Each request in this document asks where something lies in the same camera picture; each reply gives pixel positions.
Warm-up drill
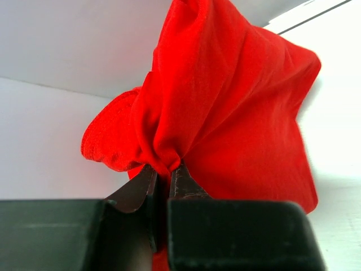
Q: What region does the red t-shirt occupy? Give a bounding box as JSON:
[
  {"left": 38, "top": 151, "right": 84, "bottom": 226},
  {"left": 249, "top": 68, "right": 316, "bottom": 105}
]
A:
[{"left": 81, "top": 1, "right": 321, "bottom": 270}]

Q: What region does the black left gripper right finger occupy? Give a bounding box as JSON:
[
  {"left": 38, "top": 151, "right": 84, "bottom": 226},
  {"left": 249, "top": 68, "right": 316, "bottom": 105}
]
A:
[{"left": 167, "top": 163, "right": 326, "bottom": 270}]

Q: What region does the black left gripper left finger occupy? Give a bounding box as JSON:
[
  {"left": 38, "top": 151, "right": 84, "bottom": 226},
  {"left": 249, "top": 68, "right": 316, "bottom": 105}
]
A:
[{"left": 1, "top": 165, "right": 158, "bottom": 270}]

